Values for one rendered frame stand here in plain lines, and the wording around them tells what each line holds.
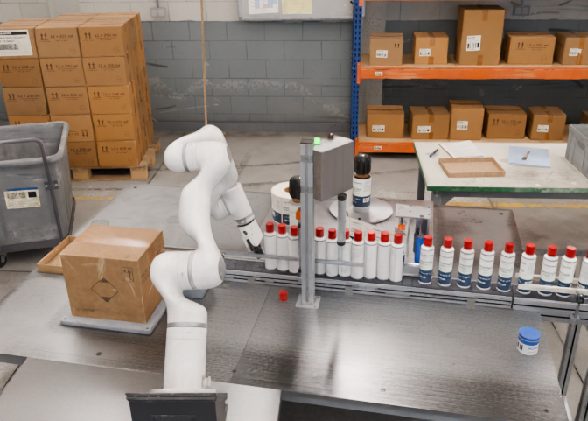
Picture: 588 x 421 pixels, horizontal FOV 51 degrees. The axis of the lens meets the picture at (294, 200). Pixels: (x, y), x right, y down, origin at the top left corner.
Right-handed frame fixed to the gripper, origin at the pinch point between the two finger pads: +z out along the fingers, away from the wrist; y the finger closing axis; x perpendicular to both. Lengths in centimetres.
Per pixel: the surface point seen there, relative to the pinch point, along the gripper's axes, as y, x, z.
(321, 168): -18, -43, -35
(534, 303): -6, -99, 44
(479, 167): 147, -89, 47
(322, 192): -18, -40, -26
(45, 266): -13, 89, -24
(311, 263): -16.8, -25.8, 1.4
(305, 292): -16.8, -19.3, 13.1
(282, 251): -2.3, -10.7, 0.5
